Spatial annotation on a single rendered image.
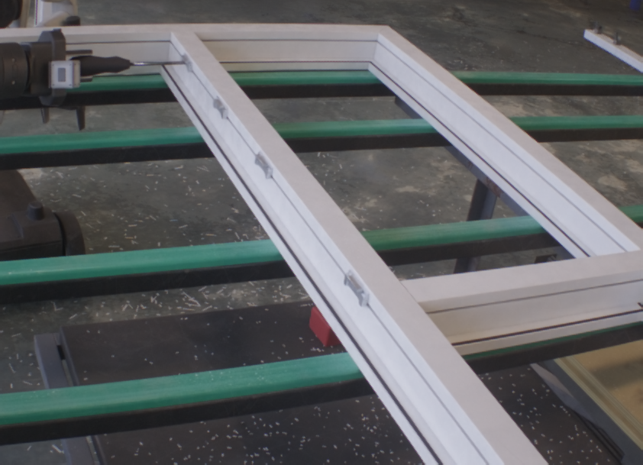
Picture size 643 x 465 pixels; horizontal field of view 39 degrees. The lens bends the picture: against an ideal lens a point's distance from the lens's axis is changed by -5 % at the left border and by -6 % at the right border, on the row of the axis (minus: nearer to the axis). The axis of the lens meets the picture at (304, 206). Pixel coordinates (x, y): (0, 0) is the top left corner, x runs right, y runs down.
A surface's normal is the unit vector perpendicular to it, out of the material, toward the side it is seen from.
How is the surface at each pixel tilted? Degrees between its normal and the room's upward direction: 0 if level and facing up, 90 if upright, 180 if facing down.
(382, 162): 0
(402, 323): 0
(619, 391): 0
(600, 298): 90
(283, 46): 90
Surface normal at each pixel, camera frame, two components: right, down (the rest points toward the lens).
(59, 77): -0.28, 0.18
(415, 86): -0.92, 0.07
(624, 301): 0.38, 0.49
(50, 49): 0.70, 0.15
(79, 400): 0.15, -0.87
